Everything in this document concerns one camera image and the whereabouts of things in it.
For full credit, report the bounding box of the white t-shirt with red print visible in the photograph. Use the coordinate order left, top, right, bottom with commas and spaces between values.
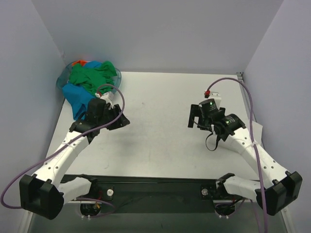
249, 121, 263, 145

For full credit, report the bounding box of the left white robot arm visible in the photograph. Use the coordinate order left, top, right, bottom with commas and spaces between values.
19, 98, 130, 220

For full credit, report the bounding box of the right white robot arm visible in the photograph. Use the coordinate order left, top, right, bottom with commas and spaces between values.
188, 99, 303, 216

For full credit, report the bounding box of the blue t-shirt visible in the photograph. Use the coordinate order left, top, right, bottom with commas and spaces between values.
62, 61, 104, 120

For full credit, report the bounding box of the green t-shirt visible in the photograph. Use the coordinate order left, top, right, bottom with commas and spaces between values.
69, 61, 117, 96

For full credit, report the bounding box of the translucent teal plastic basket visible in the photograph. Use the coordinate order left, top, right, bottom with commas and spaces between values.
56, 61, 121, 89

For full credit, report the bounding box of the orange t-shirt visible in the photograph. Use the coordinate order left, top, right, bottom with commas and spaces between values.
71, 60, 88, 66

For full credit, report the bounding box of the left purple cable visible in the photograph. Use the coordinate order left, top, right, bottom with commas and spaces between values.
0, 83, 126, 215

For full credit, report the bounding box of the purple cable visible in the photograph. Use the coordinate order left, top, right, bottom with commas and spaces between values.
0, 83, 126, 215
206, 77, 269, 233

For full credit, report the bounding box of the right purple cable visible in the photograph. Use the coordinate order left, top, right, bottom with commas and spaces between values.
206, 77, 269, 233

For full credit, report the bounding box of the aluminium table edge rail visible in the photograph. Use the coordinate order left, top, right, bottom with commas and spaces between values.
236, 72, 250, 118

